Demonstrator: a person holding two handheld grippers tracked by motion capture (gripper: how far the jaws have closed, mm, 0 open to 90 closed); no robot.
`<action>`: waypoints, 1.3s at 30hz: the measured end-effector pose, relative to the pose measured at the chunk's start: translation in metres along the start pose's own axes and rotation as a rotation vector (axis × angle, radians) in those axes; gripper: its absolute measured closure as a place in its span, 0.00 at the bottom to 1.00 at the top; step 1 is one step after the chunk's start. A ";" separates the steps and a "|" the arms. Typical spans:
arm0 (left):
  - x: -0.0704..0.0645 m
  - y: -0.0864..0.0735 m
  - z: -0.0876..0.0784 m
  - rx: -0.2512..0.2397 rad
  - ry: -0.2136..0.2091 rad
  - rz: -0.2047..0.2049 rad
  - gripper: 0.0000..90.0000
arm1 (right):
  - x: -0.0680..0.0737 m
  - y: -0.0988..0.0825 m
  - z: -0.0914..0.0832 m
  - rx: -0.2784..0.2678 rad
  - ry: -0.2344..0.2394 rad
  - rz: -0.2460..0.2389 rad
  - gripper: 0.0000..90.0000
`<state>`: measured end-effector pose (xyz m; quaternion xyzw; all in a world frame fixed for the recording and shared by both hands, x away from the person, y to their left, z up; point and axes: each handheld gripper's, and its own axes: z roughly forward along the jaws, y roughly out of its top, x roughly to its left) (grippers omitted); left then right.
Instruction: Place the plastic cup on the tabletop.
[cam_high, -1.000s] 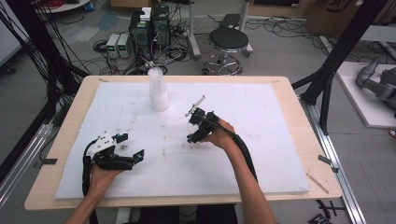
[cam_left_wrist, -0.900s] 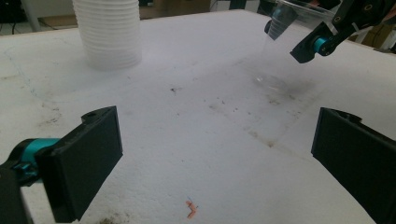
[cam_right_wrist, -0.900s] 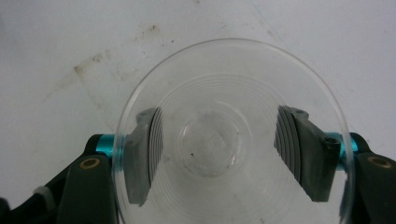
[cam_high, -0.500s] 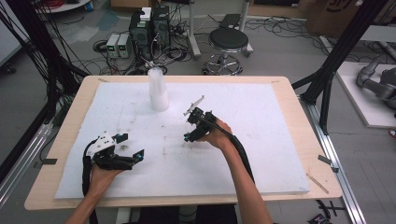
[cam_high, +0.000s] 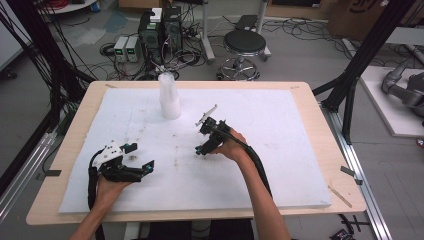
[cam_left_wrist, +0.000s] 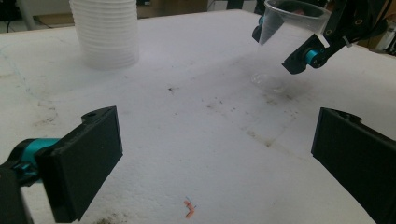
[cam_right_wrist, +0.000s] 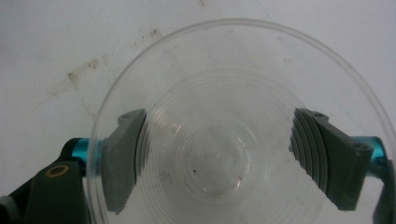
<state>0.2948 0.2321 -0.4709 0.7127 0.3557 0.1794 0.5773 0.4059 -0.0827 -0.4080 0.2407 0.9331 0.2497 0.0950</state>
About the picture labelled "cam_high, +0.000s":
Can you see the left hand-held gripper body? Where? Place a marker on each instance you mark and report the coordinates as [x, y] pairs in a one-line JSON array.
[[115, 168]]

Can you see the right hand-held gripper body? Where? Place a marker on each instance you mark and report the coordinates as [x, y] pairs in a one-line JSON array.
[[215, 131]]

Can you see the stack of clear plastic cups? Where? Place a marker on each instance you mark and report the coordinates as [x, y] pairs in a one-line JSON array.
[[169, 103]]

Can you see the person's left hand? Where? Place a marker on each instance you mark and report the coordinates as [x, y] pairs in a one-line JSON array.
[[108, 191]]

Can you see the person's right hand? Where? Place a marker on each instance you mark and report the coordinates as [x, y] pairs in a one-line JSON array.
[[233, 151]]

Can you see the white foam mat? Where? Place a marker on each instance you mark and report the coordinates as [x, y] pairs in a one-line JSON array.
[[233, 173]]

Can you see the wooden table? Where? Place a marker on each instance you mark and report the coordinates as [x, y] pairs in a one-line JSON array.
[[233, 84]]

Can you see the black tape piece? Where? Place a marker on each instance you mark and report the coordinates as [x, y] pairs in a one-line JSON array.
[[53, 173], [348, 171]]

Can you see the person's legs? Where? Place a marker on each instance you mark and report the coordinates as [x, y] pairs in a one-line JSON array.
[[173, 231]]

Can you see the black round stool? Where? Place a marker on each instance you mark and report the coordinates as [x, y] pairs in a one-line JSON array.
[[245, 43]]

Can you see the white table leg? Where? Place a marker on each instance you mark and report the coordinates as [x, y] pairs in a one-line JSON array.
[[207, 36], [262, 20]]

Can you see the grey power supply unit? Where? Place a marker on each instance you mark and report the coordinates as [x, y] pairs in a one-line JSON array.
[[120, 48], [133, 49]]

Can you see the black computer tower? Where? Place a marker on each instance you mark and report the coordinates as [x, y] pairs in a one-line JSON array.
[[172, 30], [150, 36]]

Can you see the thin wooden stick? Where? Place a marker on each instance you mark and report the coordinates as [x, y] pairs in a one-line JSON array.
[[340, 196]]

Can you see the white floor board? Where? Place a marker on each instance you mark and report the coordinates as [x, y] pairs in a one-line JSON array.
[[386, 113]]

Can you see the cardboard box with black mark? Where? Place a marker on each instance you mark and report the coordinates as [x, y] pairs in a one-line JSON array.
[[353, 23]]

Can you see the aluminium rail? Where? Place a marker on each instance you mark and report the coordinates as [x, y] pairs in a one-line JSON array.
[[360, 173], [23, 173]]

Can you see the black metal frame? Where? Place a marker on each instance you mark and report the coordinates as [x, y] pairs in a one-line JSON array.
[[46, 50], [360, 56]]

